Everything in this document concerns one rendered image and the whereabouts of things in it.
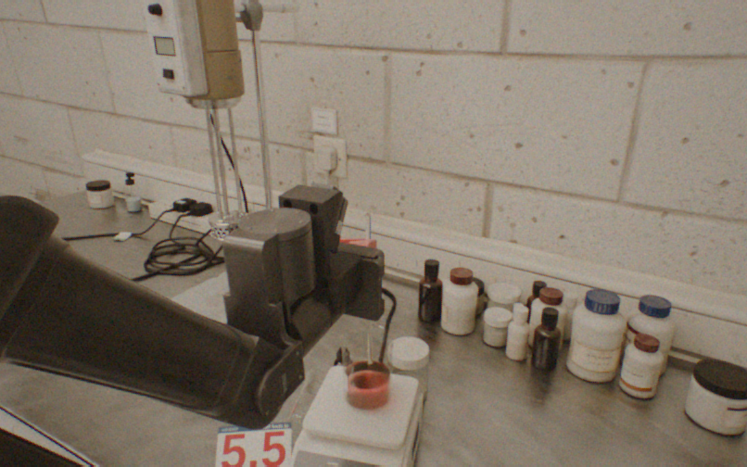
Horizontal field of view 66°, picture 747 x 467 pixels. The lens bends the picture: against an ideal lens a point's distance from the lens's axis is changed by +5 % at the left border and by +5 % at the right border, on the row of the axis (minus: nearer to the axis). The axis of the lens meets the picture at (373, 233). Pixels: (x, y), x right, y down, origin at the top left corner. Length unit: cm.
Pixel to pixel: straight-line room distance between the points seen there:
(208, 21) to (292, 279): 57
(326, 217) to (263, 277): 8
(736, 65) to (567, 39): 23
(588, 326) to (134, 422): 66
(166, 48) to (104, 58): 84
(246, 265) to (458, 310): 60
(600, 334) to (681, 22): 45
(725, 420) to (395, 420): 44
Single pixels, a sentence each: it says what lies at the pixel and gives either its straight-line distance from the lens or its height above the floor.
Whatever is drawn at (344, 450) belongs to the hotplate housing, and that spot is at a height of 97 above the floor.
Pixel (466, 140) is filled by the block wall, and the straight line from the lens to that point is 106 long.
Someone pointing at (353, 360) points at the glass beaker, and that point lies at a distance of 65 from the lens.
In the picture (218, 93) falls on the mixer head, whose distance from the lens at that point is 94.
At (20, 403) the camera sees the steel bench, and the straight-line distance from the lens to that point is 99.
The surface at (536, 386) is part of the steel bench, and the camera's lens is 90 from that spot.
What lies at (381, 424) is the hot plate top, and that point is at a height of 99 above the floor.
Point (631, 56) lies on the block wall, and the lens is 97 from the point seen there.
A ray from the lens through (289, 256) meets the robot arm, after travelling 43.
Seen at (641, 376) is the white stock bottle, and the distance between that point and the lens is 91.
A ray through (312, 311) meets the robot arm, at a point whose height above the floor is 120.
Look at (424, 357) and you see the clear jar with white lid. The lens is 80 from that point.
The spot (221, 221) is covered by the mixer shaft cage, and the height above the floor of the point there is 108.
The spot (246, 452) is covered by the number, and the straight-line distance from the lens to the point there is 76.
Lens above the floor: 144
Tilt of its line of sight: 23 degrees down
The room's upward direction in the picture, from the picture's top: straight up
